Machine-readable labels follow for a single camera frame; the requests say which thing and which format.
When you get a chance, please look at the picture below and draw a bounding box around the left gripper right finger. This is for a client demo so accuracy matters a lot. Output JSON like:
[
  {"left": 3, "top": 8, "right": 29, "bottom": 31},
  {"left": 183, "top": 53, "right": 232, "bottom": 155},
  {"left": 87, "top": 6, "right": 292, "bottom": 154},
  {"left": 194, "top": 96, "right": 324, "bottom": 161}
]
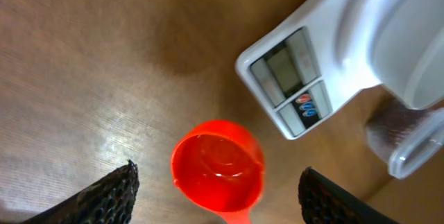
[{"left": 298, "top": 167, "right": 398, "bottom": 224}]

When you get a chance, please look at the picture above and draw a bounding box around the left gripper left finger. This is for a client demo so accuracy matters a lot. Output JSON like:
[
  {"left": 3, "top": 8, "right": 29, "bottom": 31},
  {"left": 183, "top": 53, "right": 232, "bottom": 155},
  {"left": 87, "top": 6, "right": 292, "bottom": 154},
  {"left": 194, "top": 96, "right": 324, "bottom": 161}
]
[{"left": 24, "top": 160, "right": 139, "bottom": 224}]

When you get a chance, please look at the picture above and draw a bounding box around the orange measuring scoop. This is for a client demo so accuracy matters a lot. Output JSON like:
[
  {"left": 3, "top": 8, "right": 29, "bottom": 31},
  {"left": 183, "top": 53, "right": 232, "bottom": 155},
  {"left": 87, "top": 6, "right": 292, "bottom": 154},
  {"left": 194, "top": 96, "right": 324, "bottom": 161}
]
[{"left": 170, "top": 120, "right": 266, "bottom": 224}]

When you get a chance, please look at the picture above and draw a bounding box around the white digital kitchen scale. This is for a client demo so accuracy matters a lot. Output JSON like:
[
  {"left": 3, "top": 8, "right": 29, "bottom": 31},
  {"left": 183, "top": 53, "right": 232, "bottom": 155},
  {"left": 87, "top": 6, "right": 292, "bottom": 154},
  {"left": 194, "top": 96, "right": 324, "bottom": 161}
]
[{"left": 234, "top": 0, "right": 444, "bottom": 141}]

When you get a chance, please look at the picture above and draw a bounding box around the clear plastic container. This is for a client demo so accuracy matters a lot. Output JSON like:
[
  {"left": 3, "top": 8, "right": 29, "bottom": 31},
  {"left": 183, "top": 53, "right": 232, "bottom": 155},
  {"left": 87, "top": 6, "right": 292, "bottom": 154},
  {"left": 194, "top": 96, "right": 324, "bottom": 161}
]
[{"left": 366, "top": 101, "right": 443, "bottom": 180}]

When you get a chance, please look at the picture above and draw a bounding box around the white round bowl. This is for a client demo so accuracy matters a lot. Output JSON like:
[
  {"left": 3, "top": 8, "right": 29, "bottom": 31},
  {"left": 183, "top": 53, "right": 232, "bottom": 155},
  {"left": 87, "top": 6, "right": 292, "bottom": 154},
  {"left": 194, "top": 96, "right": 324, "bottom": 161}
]
[{"left": 372, "top": 0, "right": 443, "bottom": 110}]

